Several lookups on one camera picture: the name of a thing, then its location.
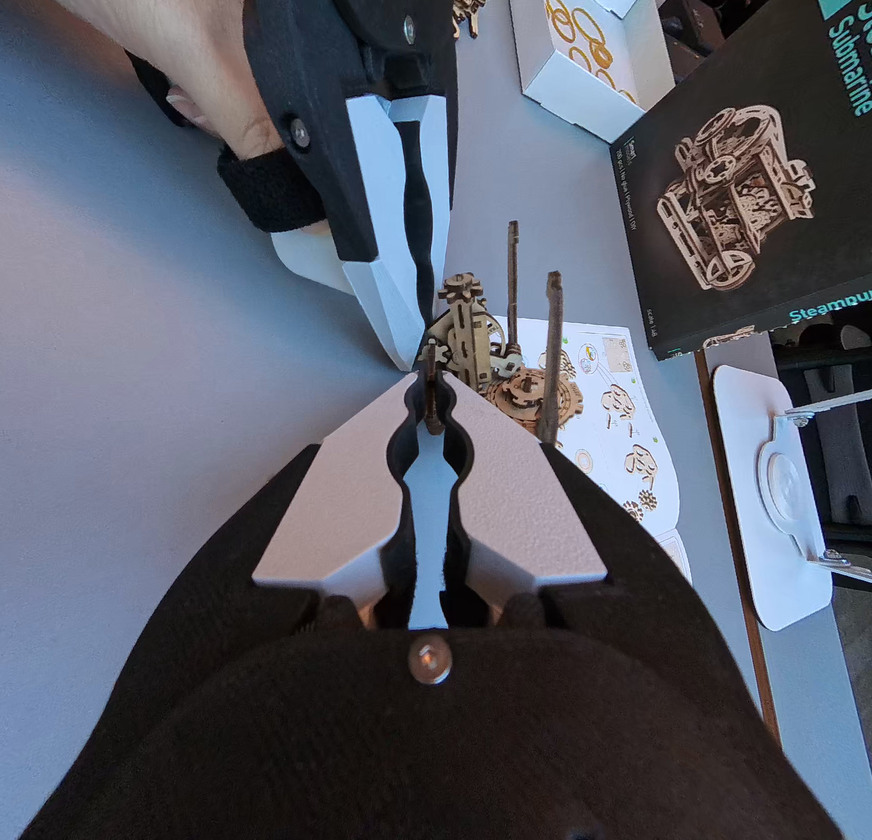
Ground assembly instruction booklet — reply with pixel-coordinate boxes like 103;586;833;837
490;316;692;585

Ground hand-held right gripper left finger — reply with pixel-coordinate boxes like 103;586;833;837
251;371;429;613

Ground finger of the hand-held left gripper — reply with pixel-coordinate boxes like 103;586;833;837
391;93;457;313
270;96;429;372

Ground black model kit box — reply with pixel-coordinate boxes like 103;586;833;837
609;0;872;362

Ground white box with yellow print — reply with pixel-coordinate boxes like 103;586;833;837
505;0;675;145

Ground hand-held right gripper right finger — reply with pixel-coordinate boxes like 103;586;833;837
438;371;609;603

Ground white stand base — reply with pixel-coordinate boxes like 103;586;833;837
712;365;835;633

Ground small wooden gear axle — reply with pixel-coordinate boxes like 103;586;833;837
419;339;447;437

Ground wooden mechanical model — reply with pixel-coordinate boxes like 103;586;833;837
417;220;588;446

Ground person's left hand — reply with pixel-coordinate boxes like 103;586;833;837
14;0;288;154

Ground dark brown box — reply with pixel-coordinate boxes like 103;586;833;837
659;0;724;84

